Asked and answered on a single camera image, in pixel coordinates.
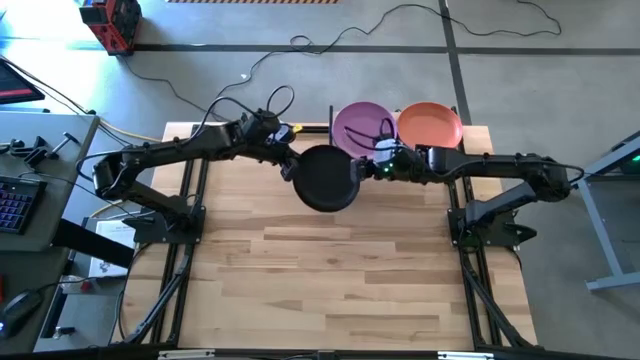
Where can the black backlit keyboard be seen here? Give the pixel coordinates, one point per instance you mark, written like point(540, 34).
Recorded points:
point(17, 205)

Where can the black computer mouse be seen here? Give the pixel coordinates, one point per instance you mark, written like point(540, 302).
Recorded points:
point(20, 310)

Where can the silver metal bracket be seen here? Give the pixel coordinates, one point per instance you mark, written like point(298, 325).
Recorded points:
point(185, 354)
point(465, 355)

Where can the red and black machine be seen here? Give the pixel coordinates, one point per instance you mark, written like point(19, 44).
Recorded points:
point(117, 25)

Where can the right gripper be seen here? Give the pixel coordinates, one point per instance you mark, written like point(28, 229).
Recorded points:
point(360, 171)

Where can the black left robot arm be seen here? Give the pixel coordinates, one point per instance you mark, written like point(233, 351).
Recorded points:
point(165, 147)

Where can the power strip red switch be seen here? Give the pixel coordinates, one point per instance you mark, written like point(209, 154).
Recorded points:
point(85, 286)

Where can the grey desk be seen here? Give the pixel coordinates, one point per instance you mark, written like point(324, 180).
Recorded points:
point(65, 200)

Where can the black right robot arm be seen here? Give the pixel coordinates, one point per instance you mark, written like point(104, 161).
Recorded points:
point(500, 165)

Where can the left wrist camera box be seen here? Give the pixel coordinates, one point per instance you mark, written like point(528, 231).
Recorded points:
point(262, 125)

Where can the small yellow clip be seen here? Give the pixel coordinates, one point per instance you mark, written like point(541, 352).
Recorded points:
point(297, 128)

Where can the black aluminium rig frame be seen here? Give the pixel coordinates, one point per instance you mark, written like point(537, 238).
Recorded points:
point(250, 356)

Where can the black flat bar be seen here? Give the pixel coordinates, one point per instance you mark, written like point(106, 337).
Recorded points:
point(90, 242)

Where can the white paper sheet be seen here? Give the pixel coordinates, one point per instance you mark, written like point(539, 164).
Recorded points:
point(117, 231)

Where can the large dark foreground bowl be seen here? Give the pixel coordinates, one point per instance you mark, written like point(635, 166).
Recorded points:
point(325, 180)

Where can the orange plastic plate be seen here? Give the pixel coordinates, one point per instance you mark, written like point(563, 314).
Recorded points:
point(430, 125)

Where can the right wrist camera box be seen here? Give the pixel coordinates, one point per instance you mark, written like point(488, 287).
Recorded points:
point(386, 152)

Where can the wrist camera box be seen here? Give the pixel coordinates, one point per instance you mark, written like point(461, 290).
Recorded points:
point(386, 152)
point(262, 125)

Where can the black bench clamp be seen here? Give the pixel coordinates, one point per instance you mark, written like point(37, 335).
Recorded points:
point(32, 152)
point(65, 142)

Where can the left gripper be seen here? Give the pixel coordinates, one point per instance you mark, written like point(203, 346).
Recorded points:
point(289, 171)

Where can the grey metal table frame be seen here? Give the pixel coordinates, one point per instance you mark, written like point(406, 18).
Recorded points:
point(601, 225)

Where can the black screen red stripe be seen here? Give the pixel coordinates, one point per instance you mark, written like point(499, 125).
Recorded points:
point(15, 85)

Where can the purple plastic plate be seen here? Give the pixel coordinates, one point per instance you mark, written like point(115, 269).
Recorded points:
point(360, 117)

